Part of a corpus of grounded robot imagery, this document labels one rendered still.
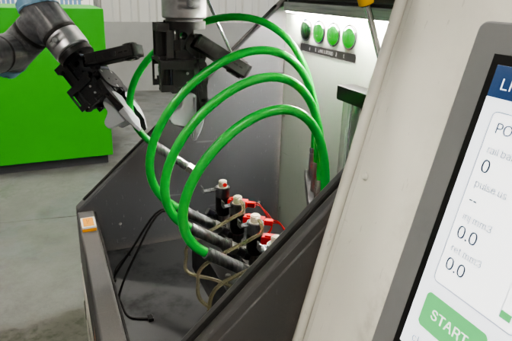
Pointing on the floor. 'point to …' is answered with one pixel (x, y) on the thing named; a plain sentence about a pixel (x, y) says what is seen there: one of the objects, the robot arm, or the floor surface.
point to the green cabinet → (50, 107)
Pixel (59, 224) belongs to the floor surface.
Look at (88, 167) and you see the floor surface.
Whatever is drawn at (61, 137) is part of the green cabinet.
